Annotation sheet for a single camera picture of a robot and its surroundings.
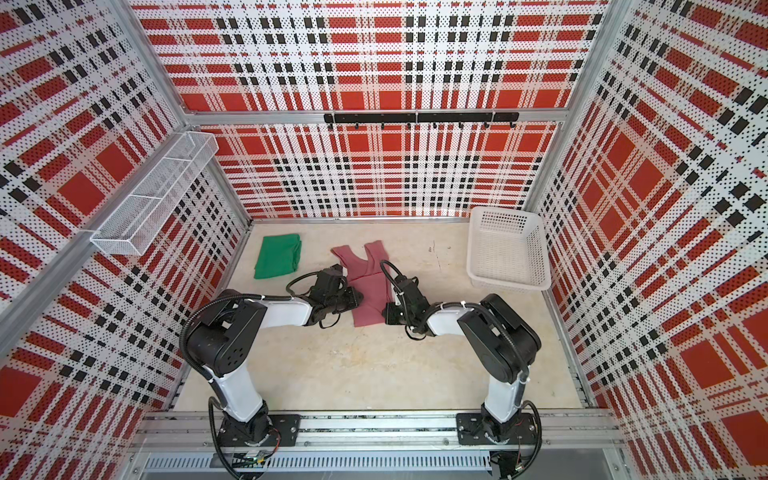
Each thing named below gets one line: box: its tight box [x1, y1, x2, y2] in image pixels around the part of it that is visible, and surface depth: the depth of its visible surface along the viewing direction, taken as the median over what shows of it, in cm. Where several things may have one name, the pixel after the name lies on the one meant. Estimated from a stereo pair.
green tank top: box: [254, 234, 302, 279], surface depth 109 cm
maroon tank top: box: [330, 240, 390, 328], surface depth 100 cm
